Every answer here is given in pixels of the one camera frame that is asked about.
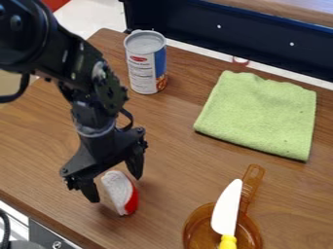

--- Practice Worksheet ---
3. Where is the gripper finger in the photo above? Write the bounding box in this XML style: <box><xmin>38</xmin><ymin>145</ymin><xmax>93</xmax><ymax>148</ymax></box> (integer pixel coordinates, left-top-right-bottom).
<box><xmin>123</xmin><ymin>151</ymin><xmax>146</xmax><ymax>181</ymax></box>
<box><xmin>78</xmin><ymin>178</ymin><xmax>102</xmax><ymax>204</ymax></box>

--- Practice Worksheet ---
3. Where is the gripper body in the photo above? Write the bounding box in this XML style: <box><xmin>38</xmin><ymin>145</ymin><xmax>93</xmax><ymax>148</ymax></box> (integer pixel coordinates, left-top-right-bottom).
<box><xmin>58</xmin><ymin>125</ymin><xmax>150</xmax><ymax>192</ymax></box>

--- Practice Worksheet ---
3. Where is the white and blue can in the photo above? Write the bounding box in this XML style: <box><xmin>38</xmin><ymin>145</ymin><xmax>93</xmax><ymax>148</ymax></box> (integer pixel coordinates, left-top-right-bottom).
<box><xmin>122</xmin><ymin>29</ymin><xmax>169</xmax><ymax>95</ymax></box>

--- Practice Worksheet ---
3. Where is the orange transparent pan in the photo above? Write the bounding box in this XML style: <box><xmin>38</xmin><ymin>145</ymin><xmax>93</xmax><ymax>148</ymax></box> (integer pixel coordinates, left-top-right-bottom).
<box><xmin>180</xmin><ymin>163</ymin><xmax>267</xmax><ymax>249</ymax></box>

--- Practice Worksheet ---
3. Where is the green cloth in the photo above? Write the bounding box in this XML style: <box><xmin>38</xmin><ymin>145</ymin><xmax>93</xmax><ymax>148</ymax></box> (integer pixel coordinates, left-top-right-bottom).
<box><xmin>192</xmin><ymin>70</ymin><xmax>319</xmax><ymax>163</ymax></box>

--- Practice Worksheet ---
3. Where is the white knife with yellow handle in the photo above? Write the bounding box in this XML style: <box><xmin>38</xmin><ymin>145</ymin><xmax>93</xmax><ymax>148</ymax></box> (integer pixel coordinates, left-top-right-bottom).
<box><xmin>209</xmin><ymin>178</ymin><xmax>245</xmax><ymax>249</ymax></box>

